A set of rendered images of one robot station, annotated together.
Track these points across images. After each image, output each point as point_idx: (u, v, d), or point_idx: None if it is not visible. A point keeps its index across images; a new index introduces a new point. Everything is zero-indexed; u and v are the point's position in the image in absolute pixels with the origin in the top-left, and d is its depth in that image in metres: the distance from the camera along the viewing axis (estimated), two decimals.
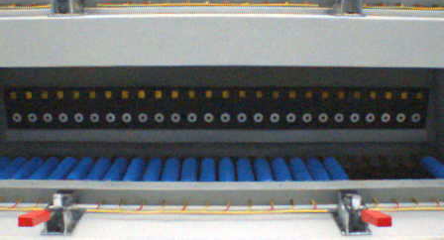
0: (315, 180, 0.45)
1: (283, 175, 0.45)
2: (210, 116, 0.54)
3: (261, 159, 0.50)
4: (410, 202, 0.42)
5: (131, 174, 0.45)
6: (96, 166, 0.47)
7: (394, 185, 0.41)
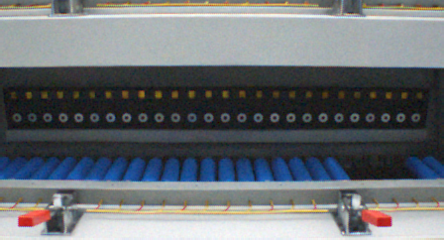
0: (315, 180, 0.45)
1: (283, 175, 0.45)
2: (210, 116, 0.54)
3: (261, 159, 0.50)
4: (410, 202, 0.42)
5: (131, 174, 0.45)
6: (96, 166, 0.47)
7: (394, 185, 0.41)
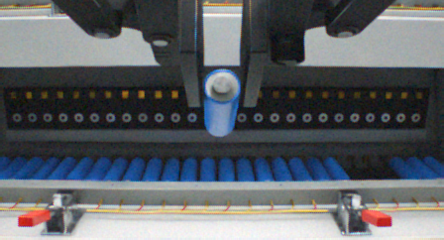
0: (315, 180, 0.45)
1: (283, 175, 0.45)
2: None
3: (261, 159, 0.50)
4: (410, 202, 0.42)
5: (131, 174, 0.45)
6: (96, 166, 0.47)
7: (394, 185, 0.41)
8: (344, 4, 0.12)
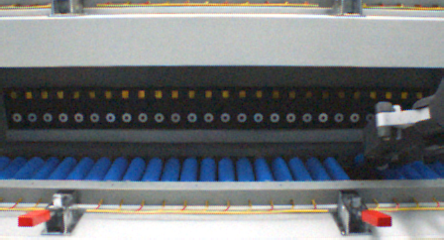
0: (315, 180, 0.45)
1: (283, 175, 0.45)
2: (210, 116, 0.54)
3: (261, 159, 0.50)
4: (410, 202, 0.42)
5: (131, 174, 0.45)
6: (96, 166, 0.47)
7: (394, 185, 0.41)
8: None
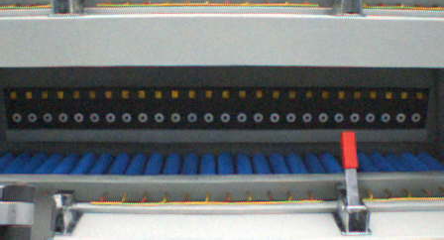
0: (312, 174, 0.47)
1: (280, 169, 0.47)
2: (210, 116, 0.54)
3: (259, 154, 0.51)
4: (410, 202, 0.42)
5: (133, 168, 0.47)
6: (99, 161, 0.49)
7: (387, 178, 0.43)
8: None
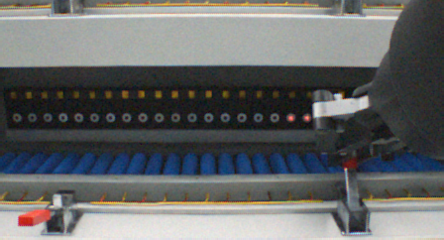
0: (312, 174, 0.47)
1: (281, 169, 0.47)
2: (210, 116, 0.54)
3: (259, 154, 0.51)
4: (410, 202, 0.42)
5: (134, 168, 0.47)
6: (99, 161, 0.49)
7: (387, 178, 0.43)
8: None
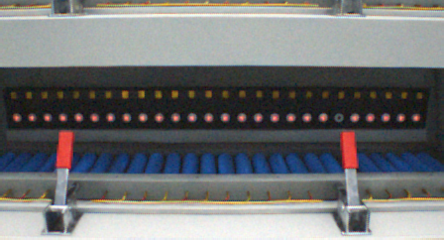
0: None
1: (281, 169, 0.47)
2: (210, 116, 0.54)
3: (259, 154, 0.51)
4: (410, 202, 0.42)
5: (134, 168, 0.47)
6: (99, 161, 0.49)
7: (387, 178, 0.43)
8: None
